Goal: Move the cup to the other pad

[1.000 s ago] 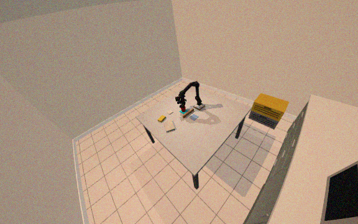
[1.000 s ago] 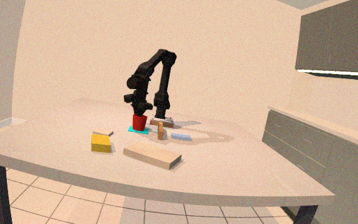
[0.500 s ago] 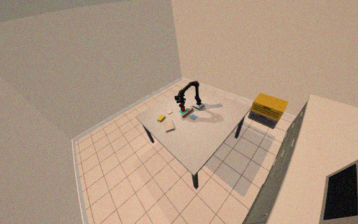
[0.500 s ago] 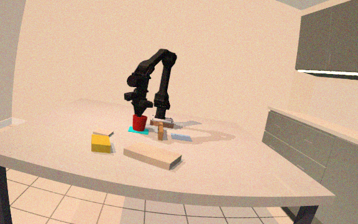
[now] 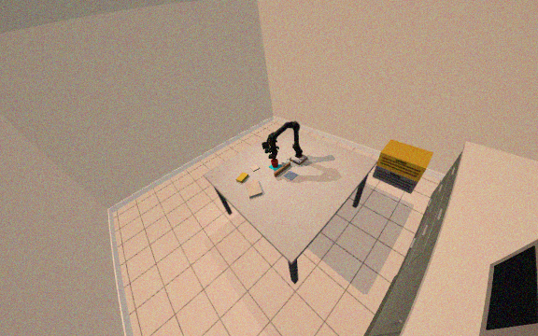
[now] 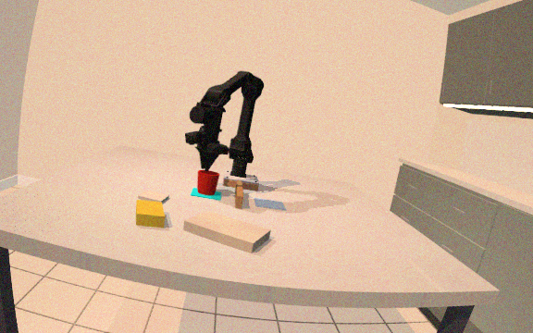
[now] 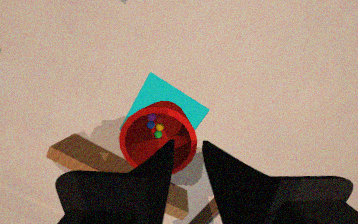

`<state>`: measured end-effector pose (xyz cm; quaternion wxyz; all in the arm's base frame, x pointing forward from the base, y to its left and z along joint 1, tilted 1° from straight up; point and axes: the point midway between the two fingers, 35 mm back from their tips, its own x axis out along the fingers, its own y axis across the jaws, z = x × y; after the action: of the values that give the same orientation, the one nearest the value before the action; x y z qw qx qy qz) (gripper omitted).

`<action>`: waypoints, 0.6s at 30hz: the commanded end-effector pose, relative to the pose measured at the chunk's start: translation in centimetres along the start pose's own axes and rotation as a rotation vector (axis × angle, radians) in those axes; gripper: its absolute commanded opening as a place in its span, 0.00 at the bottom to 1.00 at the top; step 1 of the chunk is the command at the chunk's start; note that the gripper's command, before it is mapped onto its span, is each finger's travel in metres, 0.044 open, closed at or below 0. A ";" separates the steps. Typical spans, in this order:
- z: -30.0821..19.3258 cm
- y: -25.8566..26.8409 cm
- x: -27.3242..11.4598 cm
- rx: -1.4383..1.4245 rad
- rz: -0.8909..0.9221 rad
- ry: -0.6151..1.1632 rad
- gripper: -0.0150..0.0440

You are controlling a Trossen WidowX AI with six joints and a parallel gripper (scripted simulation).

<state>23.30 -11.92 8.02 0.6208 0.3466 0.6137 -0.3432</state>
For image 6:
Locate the brown flat bar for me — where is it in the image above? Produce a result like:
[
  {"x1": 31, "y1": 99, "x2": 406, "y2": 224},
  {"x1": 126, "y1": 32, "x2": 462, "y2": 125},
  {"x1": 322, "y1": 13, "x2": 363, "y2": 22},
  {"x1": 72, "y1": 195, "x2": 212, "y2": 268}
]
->
[{"x1": 235, "y1": 180, "x2": 243, "y2": 209}]

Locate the red cup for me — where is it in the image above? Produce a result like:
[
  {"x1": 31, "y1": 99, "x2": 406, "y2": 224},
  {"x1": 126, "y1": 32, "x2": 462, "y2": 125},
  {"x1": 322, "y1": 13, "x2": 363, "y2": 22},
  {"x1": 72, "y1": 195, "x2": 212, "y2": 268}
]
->
[{"x1": 197, "y1": 170, "x2": 220, "y2": 195}]

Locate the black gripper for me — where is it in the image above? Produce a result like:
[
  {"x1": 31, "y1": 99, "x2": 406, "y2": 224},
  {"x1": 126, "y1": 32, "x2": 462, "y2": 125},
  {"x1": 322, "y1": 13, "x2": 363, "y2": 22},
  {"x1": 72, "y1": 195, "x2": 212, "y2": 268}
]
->
[{"x1": 195, "y1": 124, "x2": 229, "y2": 171}]

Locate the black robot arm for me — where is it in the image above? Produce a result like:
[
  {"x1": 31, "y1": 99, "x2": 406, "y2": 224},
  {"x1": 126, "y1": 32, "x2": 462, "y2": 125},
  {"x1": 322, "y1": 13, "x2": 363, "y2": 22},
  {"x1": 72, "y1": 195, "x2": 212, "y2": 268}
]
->
[{"x1": 185, "y1": 71, "x2": 264, "y2": 178}]

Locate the yellow cube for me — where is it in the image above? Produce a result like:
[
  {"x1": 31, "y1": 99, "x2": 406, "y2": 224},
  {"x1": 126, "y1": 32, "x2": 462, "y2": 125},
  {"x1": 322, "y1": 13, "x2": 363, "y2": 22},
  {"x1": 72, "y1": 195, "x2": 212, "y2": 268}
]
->
[{"x1": 136, "y1": 200, "x2": 165, "y2": 228}]

